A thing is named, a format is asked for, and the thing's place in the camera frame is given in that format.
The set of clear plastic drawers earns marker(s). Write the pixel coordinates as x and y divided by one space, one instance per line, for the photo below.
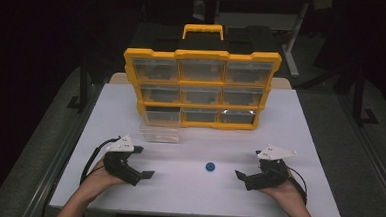
201 69

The person's left hand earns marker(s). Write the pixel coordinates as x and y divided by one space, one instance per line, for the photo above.
102 177

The yellow drawer organizer cabinet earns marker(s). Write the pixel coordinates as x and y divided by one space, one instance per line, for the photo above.
199 82

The black metal stand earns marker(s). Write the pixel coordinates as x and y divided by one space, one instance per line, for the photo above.
360 100
81 92

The person's right hand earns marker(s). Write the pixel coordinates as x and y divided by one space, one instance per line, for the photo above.
285 193

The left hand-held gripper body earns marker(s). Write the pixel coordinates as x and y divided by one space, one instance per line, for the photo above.
121 165

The pulled-out clear plastic drawer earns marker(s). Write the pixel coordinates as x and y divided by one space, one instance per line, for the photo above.
159 133

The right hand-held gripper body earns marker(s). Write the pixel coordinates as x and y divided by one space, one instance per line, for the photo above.
269 174

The white-legged desk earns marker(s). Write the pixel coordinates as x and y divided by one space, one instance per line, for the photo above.
294 43

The small blue round wheel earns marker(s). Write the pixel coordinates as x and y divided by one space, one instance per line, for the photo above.
210 166

